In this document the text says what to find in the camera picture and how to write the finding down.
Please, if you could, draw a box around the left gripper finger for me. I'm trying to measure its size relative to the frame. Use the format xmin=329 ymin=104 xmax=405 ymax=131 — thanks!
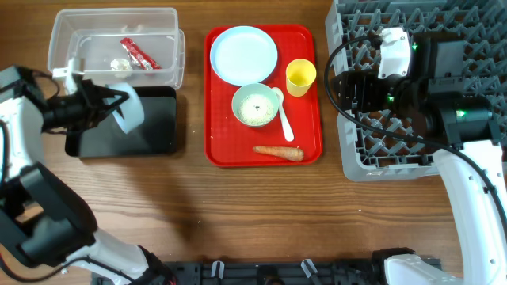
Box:
xmin=94 ymin=86 xmax=129 ymax=104
xmin=101 ymin=104 xmax=124 ymax=121

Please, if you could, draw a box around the light blue bowl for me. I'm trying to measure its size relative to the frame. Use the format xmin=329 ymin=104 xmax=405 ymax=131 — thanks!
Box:
xmin=105 ymin=82 xmax=145 ymax=134

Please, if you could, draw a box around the white tissue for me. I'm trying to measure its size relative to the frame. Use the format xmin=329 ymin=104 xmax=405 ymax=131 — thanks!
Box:
xmin=110 ymin=59 xmax=133 ymax=78

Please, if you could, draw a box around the red snack wrapper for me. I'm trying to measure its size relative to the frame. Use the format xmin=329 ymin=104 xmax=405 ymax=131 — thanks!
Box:
xmin=120 ymin=37 xmax=162 ymax=70

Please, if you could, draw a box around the orange carrot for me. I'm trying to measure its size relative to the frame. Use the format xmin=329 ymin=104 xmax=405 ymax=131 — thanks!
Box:
xmin=253 ymin=146 xmax=304 ymax=162

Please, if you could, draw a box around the green bowl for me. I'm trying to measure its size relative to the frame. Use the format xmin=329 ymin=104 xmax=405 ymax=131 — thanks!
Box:
xmin=231 ymin=83 xmax=280 ymax=128

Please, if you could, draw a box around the white rice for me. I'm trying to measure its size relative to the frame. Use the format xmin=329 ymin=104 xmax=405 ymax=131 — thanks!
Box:
xmin=238 ymin=94 xmax=274 ymax=126

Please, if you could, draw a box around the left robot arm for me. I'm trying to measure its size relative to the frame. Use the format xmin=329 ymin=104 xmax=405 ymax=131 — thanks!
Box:
xmin=1 ymin=65 xmax=177 ymax=284

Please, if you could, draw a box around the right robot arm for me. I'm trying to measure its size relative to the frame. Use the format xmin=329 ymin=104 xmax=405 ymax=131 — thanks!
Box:
xmin=324 ymin=28 xmax=506 ymax=284

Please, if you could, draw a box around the grey dishwasher rack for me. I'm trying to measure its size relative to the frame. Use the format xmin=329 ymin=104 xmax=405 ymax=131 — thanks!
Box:
xmin=325 ymin=0 xmax=506 ymax=181

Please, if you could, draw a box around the black plastic bin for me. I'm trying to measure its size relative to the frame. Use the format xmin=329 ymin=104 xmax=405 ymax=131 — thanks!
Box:
xmin=65 ymin=86 xmax=177 ymax=158

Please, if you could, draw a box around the clear plastic bin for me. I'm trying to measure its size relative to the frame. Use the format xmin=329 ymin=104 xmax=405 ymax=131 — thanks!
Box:
xmin=47 ymin=7 xmax=185 ymax=89

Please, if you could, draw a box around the yellow plastic cup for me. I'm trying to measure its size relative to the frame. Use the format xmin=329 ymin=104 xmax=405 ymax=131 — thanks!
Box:
xmin=285 ymin=59 xmax=317 ymax=97

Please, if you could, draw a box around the white plastic spoon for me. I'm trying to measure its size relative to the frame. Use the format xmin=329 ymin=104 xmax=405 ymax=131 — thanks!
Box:
xmin=272 ymin=87 xmax=295 ymax=142

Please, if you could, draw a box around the red serving tray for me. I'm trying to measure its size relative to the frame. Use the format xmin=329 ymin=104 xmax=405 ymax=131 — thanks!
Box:
xmin=204 ymin=25 xmax=322 ymax=167

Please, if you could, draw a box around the light blue plate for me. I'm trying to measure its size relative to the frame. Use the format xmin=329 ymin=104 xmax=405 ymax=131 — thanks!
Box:
xmin=209 ymin=26 xmax=278 ymax=86

